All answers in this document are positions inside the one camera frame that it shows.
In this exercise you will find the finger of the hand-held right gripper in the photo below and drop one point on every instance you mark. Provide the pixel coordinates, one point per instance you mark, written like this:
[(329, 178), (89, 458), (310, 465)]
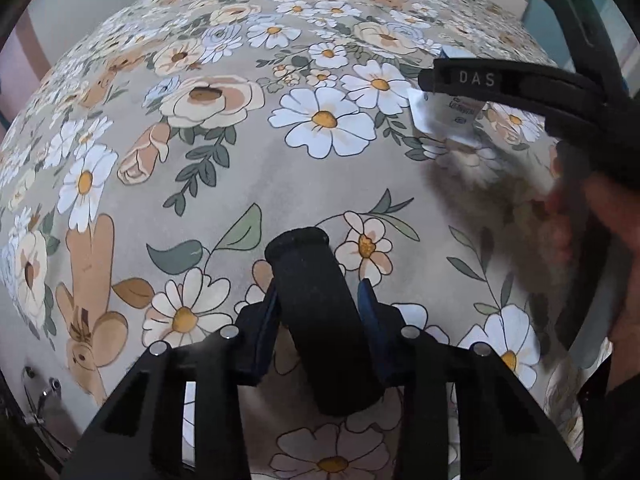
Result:
[(520, 82)]

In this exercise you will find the white wardrobe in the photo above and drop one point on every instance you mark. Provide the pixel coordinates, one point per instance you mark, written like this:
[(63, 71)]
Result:
[(100, 0)]

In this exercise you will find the person's right hand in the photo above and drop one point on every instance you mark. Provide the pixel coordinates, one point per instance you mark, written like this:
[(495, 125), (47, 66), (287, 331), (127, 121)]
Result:
[(627, 240)]

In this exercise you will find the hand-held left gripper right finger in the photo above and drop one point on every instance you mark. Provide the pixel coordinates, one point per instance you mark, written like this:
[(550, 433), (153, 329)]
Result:
[(372, 330)]

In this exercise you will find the white printed packet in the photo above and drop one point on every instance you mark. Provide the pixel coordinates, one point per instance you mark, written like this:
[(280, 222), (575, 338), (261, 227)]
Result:
[(440, 115)]

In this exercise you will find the black cylindrical case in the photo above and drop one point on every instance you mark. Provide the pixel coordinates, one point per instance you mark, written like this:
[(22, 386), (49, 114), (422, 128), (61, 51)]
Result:
[(320, 310)]

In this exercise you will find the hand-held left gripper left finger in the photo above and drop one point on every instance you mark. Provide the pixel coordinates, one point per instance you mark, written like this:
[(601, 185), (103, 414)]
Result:
[(267, 327)]

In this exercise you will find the floral bed sheet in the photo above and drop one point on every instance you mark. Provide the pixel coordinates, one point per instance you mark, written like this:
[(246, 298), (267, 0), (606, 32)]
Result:
[(300, 180)]

